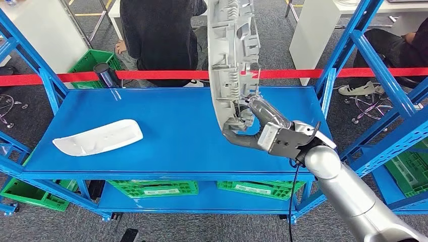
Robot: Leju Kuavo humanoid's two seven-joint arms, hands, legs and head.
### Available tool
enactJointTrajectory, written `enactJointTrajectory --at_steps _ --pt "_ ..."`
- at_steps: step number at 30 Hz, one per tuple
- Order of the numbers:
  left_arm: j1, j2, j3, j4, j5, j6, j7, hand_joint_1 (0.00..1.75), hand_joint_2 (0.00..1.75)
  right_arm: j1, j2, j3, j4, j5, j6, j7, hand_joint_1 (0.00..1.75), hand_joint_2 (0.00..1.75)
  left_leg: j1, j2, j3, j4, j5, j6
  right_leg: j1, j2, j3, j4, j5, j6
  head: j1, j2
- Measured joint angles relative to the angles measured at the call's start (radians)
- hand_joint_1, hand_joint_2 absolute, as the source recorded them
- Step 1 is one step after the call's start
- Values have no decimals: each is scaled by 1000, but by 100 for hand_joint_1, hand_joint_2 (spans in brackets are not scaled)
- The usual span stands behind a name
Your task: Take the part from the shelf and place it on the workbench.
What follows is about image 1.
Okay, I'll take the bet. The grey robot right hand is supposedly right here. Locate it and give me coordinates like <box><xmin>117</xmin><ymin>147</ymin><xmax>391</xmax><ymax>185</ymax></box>
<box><xmin>222</xmin><ymin>95</ymin><xmax>337</xmax><ymax>161</ymax></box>

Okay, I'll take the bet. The silver plastic wheel hubcap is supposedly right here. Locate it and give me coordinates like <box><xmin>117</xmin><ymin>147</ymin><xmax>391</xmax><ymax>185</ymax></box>
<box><xmin>207</xmin><ymin>0</ymin><xmax>261</xmax><ymax>136</ymax></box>

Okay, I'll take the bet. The white plastic trim part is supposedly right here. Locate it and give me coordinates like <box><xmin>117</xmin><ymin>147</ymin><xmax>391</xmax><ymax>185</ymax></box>
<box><xmin>52</xmin><ymin>119</ymin><xmax>144</xmax><ymax>157</ymax></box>

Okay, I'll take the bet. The red barrier belt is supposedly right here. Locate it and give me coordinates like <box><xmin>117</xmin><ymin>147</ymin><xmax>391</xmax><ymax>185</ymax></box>
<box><xmin>0</xmin><ymin>73</ymin><xmax>97</xmax><ymax>88</ymax></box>
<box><xmin>115</xmin><ymin>67</ymin><xmax>428</xmax><ymax>81</ymax></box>

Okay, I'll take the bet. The chrome office chair base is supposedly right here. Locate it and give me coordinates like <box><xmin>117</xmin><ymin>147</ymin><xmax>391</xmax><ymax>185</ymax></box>
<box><xmin>344</xmin><ymin>83</ymin><xmax>395</xmax><ymax>131</ymax></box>
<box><xmin>0</xmin><ymin>94</ymin><xmax>29</xmax><ymax>129</ymax></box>

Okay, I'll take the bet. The white desk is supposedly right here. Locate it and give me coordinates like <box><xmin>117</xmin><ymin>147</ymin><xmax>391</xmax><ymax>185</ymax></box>
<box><xmin>289</xmin><ymin>0</ymin><xmax>428</xmax><ymax>87</ymax></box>
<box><xmin>108</xmin><ymin>0</ymin><xmax>124</xmax><ymax>41</ymax></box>

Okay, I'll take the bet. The person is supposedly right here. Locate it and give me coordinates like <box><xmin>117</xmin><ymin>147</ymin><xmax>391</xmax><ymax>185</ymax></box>
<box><xmin>338</xmin><ymin>17</ymin><xmax>428</xmax><ymax>97</ymax></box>
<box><xmin>114</xmin><ymin>0</ymin><xmax>209</xmax><ymax>88</ymax></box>

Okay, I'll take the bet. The white cabinet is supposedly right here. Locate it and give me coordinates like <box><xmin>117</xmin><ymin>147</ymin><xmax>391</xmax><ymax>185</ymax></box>
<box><xmin>0</xmin><ymin>0</ymin><xmax>89</xmax><ymax>74</ymax></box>

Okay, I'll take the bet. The chrome barrier stanchion post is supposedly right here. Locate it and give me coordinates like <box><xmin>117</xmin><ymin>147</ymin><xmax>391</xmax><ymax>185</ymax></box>
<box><xmin>93</xmin><ymin>63</ymin><xmax>122</xmax><ymax>89</ymax></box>

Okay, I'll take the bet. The grey metal table frame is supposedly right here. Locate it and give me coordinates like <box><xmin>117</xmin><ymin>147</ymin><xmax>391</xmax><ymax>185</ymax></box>
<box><xmin>60</xmin><ymin>0</ymin><xmax>113</xmax><ymax>49</ymax></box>

